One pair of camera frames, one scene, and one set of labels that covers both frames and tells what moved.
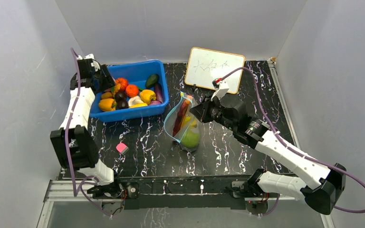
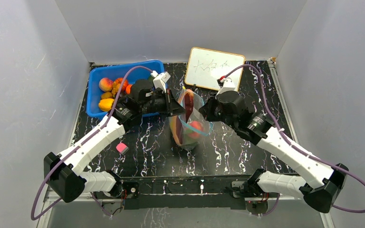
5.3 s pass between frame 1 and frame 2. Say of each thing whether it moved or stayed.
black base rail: stayed
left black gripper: moved
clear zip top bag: moved
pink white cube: stayed
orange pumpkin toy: stayed
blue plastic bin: stayed
